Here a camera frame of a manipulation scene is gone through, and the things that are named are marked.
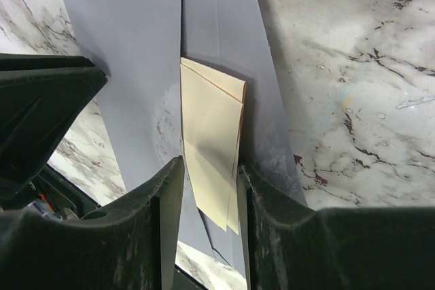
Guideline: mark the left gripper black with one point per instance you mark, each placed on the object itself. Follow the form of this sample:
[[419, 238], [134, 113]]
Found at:
[[41, 96]]

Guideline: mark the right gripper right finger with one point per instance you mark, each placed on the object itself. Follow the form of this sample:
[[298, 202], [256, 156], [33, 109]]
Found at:
[[287, 245]]

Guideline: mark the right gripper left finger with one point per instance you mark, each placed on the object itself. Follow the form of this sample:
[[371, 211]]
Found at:
[[128, 244]]

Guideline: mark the tan paper letter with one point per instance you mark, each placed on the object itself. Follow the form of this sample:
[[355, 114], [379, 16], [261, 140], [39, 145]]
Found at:
[[212, 105]]

